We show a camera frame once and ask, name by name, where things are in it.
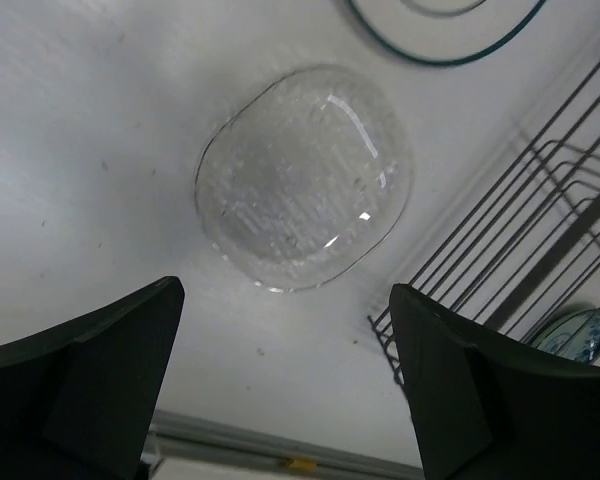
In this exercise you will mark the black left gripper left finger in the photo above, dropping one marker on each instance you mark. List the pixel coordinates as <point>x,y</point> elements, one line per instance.
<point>77,399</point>

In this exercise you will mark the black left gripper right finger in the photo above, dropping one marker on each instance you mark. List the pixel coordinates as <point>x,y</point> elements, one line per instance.
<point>485,406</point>

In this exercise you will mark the white plate dark rim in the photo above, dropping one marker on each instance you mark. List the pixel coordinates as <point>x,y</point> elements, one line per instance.
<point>444,33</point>

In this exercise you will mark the aluminium table edge rail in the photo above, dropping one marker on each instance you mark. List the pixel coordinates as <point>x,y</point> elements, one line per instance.
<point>174,436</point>

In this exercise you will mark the clear glass plate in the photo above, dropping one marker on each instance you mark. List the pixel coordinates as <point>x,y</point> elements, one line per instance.
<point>306,179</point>

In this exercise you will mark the blue patterned small plate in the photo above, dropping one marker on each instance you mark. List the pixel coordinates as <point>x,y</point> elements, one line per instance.
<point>574,335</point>

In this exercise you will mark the grey wire dish rack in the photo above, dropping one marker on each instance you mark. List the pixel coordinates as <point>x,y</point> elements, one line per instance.
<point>528,250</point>

